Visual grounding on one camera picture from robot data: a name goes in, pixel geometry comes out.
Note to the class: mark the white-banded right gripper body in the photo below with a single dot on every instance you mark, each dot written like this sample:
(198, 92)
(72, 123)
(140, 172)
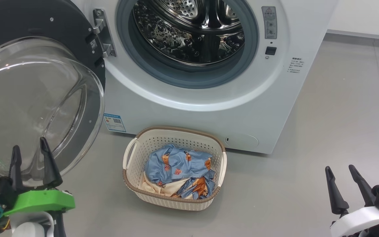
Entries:
(357, 220)

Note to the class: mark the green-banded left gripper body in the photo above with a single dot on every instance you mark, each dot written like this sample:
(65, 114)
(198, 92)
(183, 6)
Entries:
(41, 200)

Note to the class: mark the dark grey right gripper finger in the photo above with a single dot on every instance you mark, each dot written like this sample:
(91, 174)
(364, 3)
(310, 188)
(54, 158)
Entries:
(337, 200)
(363, 186)

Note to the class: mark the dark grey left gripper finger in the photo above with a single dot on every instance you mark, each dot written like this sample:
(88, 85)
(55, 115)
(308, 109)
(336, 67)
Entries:
(15, 171)
(50, 171)

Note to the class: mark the cream plain garment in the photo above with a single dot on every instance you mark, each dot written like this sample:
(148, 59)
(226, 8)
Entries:
(163, 189)

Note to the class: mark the blue bear-print garment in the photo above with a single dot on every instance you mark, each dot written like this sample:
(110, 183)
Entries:
(176, 161)

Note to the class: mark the round dark glass washer door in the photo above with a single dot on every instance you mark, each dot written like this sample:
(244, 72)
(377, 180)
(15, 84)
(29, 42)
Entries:
(44, 19)

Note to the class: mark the cream perforated plastic laundry basket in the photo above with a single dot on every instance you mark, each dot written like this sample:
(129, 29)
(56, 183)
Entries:
(176, 138)

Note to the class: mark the silver metal door hinge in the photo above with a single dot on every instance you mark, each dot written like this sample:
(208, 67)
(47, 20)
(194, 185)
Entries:
(105, 39)

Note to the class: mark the white front-load washing machine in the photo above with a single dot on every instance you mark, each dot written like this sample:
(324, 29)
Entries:
(209, 121)

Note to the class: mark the black door lock socket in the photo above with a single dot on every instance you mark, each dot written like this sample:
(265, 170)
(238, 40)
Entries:
(270, 50)

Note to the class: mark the grey rubber door seal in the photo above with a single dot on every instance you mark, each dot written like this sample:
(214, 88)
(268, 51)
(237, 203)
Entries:
(189, 77)

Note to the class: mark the blue energy label sticker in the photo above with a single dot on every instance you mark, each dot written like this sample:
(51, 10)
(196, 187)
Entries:
(114, 122)

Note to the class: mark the perforated stainless steel drum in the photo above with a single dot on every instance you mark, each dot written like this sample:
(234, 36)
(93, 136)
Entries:
(176, 39)

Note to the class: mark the grey warning label sticker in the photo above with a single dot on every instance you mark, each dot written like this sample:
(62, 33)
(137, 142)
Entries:
(269, 23)

